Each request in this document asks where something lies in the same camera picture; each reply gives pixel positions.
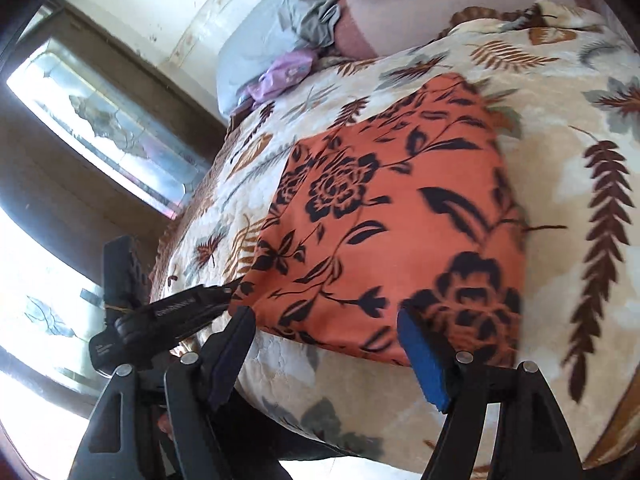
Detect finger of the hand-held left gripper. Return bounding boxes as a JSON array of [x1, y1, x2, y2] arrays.
[[150, 280, 246, 348]]

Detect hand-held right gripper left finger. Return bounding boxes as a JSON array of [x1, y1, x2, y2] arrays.
[[67, 305, 258, 480]]

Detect purple cloth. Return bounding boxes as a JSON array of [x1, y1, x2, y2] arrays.
[[245, 49, 316, 106]]

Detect grey crumpled cloth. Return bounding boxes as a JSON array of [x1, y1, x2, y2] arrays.
[[295, 0, 353, 48]]

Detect orange floral cloth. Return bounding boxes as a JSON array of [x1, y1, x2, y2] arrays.
[[240, 72, 528, 368]]

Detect etched glass window pane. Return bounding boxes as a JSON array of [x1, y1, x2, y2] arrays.
[[7, 35, 211, 218], [0, 205, 111, 421]]

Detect grey and purple clothes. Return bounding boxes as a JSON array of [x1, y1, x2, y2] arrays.
[[216, 0, 346, 116]]

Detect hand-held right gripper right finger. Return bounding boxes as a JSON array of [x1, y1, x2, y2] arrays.
[[397, 307, 586, 480]]

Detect pink bed sheet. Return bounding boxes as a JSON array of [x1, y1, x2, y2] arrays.
[[335, 0, 601, 58]]

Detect cream leaf-print blanket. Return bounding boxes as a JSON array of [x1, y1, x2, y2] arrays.
[[150, 0, 640, 476]]

